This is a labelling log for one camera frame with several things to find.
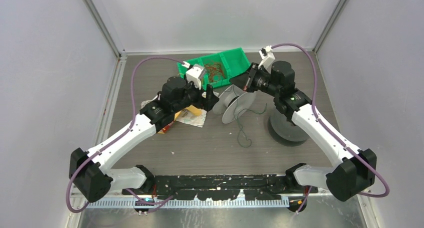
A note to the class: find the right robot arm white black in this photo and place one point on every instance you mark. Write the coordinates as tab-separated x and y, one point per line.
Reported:
353	169

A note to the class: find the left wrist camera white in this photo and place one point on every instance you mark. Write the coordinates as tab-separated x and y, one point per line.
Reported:
194	74

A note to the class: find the white slotted cable duct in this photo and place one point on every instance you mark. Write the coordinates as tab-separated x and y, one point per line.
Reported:
240	202

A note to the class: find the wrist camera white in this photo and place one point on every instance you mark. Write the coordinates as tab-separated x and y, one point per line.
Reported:
267	57
194	74

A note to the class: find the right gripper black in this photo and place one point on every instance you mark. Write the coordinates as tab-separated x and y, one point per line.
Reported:
242	81

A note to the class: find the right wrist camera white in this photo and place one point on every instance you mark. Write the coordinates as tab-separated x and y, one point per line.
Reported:
267	57

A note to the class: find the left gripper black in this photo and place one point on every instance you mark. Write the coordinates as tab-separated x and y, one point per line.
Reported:
201	101

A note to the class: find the yellow snack bag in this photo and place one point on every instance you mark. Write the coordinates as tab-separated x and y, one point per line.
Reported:
172	123

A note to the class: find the white plastic cable spool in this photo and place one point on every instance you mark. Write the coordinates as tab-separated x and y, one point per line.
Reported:
232	103

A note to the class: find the green three-compartment bin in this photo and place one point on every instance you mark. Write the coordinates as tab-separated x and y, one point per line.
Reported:
222	66

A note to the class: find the dark grey cable spool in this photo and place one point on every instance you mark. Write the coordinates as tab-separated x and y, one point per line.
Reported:
283	131

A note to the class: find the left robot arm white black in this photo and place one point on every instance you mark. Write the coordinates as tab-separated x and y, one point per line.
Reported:
91	171

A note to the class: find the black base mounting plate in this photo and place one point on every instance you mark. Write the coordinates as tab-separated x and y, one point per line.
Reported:
219	187

